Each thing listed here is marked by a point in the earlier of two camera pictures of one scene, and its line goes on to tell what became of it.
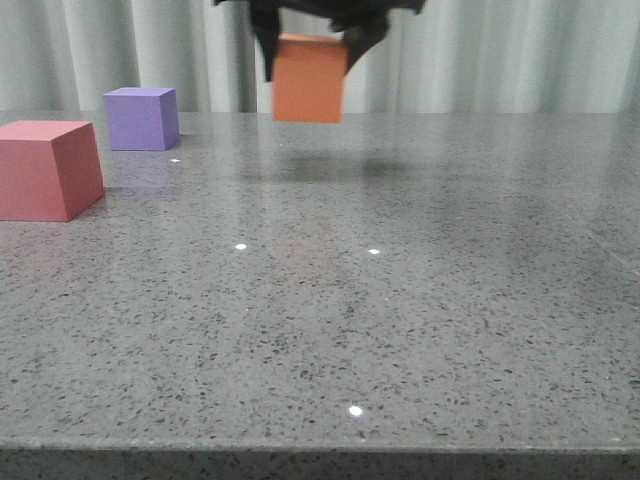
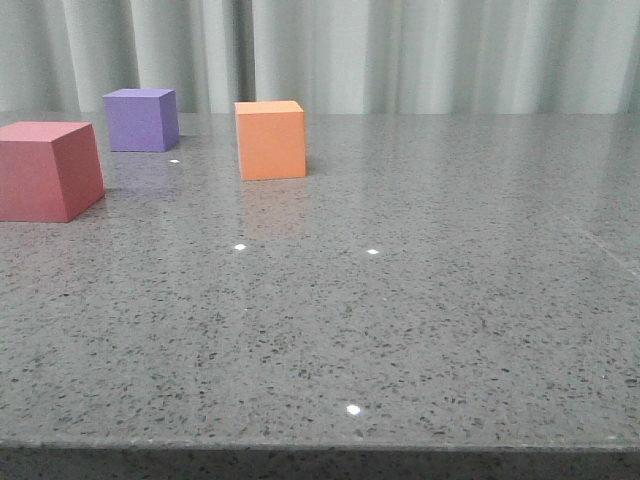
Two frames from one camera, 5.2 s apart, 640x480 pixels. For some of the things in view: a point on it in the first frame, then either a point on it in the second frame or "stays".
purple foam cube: x=142 y=118 stays
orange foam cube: x=308 y=84 to x=271 y=138
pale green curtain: x=450 y=56 stays
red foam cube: x=50 y=171 stays
